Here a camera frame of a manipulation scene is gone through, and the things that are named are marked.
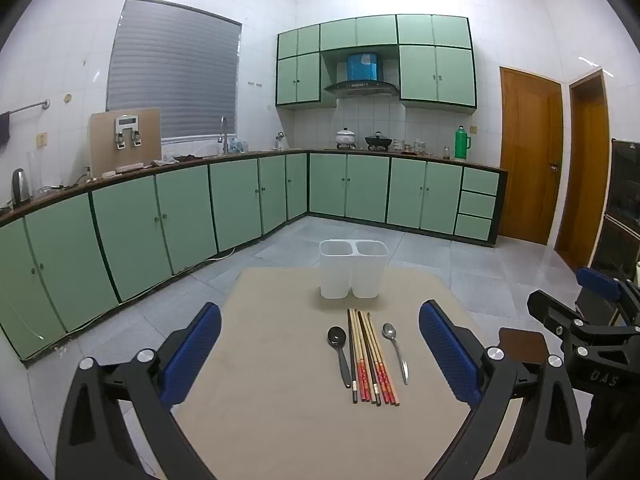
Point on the range hood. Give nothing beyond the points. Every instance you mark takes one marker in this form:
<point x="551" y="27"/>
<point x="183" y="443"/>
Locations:
<point x="362" y="80"/>

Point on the metal towel rail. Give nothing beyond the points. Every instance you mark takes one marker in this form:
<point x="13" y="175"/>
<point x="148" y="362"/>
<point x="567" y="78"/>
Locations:
<point x="30" y="106"/>

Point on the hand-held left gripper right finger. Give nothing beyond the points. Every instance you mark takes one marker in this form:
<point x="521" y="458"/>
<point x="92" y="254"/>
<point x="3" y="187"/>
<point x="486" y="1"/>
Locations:
<point x="445" y="350"/>

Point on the white double utensil holder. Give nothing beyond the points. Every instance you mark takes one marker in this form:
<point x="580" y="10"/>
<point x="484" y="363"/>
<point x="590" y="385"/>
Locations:
<point x="335" y="275"/>

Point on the green thermos flask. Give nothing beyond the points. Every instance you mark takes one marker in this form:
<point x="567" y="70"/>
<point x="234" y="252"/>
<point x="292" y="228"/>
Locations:
<point x="462" y="145"/>

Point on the chrome kitchen faucet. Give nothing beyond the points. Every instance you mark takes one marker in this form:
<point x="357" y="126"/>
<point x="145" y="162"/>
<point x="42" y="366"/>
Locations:
<point x="224" y="135"/>

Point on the grey window blind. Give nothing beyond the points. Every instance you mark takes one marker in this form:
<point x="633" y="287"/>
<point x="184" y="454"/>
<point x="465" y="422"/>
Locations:
<point x="175" y="70"/>

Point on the white wall-mount device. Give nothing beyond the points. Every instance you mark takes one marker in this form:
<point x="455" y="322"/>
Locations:
<point x="127" y="130"/>

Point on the white cooking pot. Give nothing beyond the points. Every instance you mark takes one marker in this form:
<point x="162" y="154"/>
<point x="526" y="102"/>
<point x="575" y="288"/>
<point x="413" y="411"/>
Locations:
<point x="345" y="138"/>

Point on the dark towel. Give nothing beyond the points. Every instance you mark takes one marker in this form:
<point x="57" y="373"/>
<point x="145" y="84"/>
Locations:
<point x="4" y="127"/>

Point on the black glass cabinet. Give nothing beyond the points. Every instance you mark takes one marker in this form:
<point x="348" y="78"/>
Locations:
<point x="620" y="200"/>

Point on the wall socket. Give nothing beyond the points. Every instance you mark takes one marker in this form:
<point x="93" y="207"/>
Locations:
<point x="42" y="139"/>

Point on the wooden door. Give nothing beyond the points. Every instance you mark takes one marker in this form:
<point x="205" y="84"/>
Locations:
<point x="525" y="160"/>
<point x="585" y="180"/>

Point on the black spoon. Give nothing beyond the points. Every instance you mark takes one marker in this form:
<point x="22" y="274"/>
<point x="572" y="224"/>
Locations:
<point x="336" y="336"/>

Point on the steel electric kettle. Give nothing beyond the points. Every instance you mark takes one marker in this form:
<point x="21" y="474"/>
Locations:
<point x="20" y="187"/>

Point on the steel spoon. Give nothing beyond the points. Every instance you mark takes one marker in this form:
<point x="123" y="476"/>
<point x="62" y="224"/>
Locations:
<point x="390" y="331"/>

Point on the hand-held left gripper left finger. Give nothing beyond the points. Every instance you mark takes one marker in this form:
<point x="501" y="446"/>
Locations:
<point x="195" y="345"/>

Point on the black wok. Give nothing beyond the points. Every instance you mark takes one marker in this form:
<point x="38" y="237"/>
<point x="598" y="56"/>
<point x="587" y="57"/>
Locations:
<point x="378" y="141"/>

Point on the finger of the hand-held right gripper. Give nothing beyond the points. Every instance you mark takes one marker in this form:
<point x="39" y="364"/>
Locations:
<point x="597" y="282"/>
<point x="550" y="312"/>

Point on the brown wooden stool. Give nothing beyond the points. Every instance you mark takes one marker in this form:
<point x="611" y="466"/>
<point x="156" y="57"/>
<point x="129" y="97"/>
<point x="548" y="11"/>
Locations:
<point x="522" y="345"/>

